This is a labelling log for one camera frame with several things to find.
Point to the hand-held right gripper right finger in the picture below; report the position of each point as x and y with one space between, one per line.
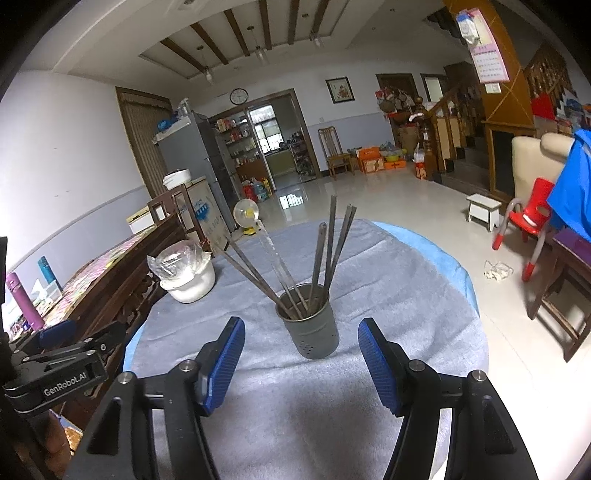
381 369

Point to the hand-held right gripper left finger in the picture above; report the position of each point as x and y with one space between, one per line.
224 364

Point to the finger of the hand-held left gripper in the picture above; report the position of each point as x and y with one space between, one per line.
101 341
57 334

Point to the grey perforated chopstick holder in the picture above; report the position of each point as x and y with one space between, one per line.
311 332

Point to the bundle of dark chopsticks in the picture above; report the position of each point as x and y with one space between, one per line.
328 240

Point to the person's left hand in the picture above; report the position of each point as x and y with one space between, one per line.
56 434

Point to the clear plastic container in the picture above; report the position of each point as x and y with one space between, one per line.
46 295

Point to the purple thermos bottle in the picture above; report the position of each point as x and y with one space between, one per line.
25 302

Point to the teal thermos bottle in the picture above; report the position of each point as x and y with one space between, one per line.
48 274

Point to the colourful patterned mat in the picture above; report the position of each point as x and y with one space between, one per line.
92 272

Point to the grey tablecloth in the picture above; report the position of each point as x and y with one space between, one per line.
286 406

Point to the clear plastic bag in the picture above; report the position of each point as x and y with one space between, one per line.
178 261

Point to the cream box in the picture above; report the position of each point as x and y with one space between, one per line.
140 220

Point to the blue table cover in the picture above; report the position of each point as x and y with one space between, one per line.
434 249

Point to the small white fan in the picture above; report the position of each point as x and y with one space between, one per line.
245 214

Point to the crumpled white paper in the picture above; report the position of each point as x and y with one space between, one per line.
498 271

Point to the dark wooden chair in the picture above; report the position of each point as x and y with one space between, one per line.
178 205

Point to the blue water jug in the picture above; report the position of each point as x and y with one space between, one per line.
261 190

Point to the white rice cooker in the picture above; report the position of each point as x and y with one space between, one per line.
178 179

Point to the small white stool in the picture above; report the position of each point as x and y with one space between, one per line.
484 207

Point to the orange cardboard box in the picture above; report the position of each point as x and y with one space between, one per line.
396 164
371 162

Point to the brown door curtain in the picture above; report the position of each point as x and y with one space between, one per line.
143 138

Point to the tall-backed wooden chair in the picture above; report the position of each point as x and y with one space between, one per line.
334 159

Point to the grey refrigerator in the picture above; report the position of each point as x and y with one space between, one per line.
189 143

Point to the purple table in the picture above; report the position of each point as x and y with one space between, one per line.
570 258

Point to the red plastic chair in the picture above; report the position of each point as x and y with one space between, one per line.
535 212

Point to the kitchen shelf rack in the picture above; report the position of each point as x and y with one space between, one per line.
235 143

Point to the wooden stair railing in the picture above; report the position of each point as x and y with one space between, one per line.
443 134

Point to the cream armchair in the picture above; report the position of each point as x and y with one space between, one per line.
531 161

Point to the blue garment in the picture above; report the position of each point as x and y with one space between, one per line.
572 184

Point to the framed picture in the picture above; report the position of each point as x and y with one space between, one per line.
340 90

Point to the wooden pillar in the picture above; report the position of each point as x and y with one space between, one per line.
508 110

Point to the round wall clock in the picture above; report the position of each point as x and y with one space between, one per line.
238 96

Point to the wall calendar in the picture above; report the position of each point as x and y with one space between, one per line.
489 50

